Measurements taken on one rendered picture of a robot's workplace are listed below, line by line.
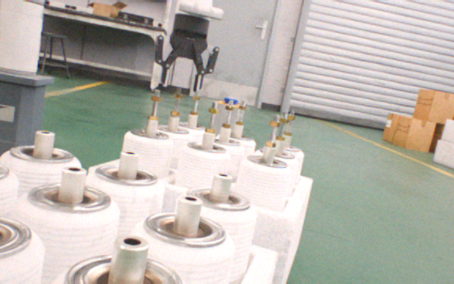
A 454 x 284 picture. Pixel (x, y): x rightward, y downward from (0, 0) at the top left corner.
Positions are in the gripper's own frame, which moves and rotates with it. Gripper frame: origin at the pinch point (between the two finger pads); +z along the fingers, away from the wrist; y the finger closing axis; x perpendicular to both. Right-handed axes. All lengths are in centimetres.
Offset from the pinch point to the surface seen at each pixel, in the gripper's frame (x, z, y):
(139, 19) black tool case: -450, -46, -54
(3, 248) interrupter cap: 63, 10, 27
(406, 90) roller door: -407, -26, -429
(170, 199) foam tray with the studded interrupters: 21.2, 19.5, 4.0
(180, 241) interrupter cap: 61, 10, 14
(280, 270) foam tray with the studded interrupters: 33.6, 26.6, -13.3
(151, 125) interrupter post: 10.6, 8.4, 7.2
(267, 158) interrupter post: 24.2, 9.6, -11.7
